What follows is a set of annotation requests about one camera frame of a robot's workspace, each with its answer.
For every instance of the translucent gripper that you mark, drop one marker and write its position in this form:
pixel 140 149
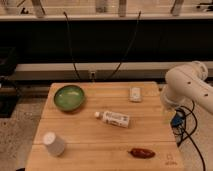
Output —
pixel 168 114

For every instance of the white plastic bottle with label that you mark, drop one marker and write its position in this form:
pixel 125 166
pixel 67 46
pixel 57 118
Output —
pixel 113 118

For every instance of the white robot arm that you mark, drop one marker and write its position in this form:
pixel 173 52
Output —
pixel 186 81

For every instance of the small white box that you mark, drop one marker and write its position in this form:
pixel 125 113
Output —
pixel 135 94

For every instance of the dark red chili pepper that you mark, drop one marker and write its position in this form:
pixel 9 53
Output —
pixel 142 153

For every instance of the green bowl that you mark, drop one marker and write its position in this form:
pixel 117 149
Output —
pixel 69 98

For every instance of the white paper cup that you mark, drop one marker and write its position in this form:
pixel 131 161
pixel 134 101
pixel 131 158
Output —
pixel 53 144

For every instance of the black equipment at left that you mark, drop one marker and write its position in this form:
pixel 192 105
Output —
pixel 8 64

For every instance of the white wall outlet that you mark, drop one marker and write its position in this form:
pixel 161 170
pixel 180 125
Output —
pixel 92 75

